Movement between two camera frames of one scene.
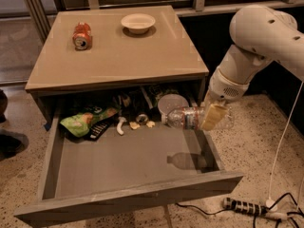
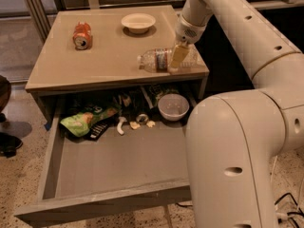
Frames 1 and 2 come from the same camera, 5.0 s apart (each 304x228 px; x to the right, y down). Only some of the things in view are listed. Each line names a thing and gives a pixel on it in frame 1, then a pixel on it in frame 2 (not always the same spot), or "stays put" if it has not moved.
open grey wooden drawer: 110,152 stays put
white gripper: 225,88 -> 187,32
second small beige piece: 150,123 stays put
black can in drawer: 142,119 stays put
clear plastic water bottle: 193,118 -> 160,60
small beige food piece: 133,125 stays put
